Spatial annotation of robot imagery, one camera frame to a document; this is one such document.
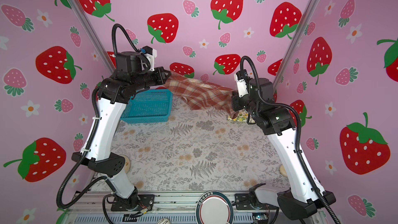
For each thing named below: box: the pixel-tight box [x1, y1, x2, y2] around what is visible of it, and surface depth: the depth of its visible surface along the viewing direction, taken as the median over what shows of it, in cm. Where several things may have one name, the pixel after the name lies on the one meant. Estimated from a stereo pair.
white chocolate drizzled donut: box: [156, 217, 171, 224], surface depth 68 cm
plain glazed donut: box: [279, 164, 288, 177], surface depth 83 cm
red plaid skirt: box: [164, 73, 240, 119], surface depth 76 cm
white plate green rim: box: [195, 190, 234, 224], surface depth 73 cm
